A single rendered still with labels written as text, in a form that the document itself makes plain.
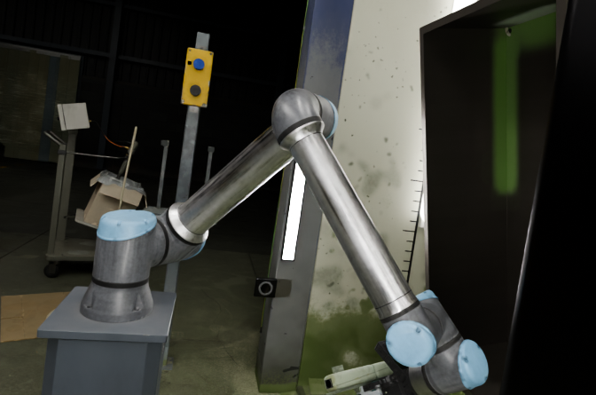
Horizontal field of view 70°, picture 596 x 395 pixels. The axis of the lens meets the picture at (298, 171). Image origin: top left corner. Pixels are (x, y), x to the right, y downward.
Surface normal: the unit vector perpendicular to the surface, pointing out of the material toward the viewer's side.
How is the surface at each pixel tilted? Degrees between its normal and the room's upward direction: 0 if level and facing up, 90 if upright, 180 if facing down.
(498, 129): 90
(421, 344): 93
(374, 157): 90
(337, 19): 90
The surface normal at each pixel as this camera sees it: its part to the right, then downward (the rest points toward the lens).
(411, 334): -0.42, 0.05
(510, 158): -0.97, 0.07
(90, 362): 0.20, 0.08
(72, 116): 0.44, 0.11
